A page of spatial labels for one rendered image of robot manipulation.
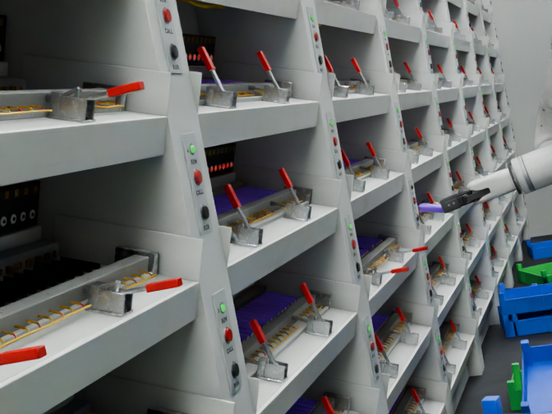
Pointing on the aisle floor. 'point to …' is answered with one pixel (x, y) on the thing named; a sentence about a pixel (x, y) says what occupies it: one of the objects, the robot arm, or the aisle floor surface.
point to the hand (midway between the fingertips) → (451, 203)
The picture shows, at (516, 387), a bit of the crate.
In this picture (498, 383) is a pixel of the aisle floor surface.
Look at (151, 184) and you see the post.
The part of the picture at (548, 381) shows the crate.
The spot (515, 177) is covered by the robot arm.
